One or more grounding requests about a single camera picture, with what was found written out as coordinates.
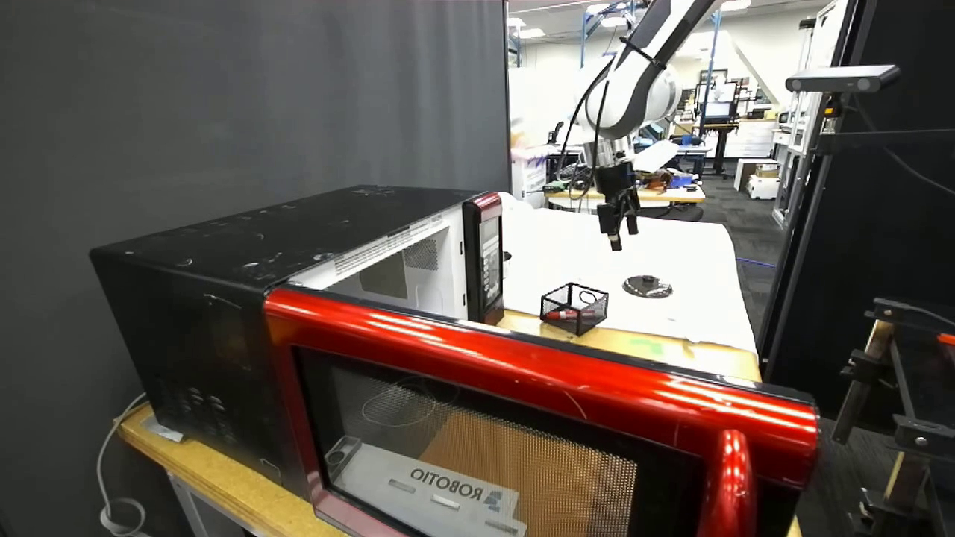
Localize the round metal bowl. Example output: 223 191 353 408
620 270 675 300

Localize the red microwave door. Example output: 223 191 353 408
262 287 824 537

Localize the grey stereo camera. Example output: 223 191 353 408
781 62 905 96

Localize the black and red microwave body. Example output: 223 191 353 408
85 182 514 500

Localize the white table cloth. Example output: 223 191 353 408
494 191 761 355

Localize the black curtain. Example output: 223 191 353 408
0 0 514 537

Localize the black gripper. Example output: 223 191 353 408
593 157 644 253

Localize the white Robotiq box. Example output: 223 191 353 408
330 436 530 537

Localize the wooden lab desk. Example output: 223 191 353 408
542 182 708 215

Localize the black divider panel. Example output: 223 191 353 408
757 0 955 421

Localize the black clamp stand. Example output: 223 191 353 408
832 296 955 537

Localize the black mesh box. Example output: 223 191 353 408
536 281 611 336

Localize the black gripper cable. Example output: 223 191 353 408
554 33 639 175

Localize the white power cable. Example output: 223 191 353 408
93 390 156 537

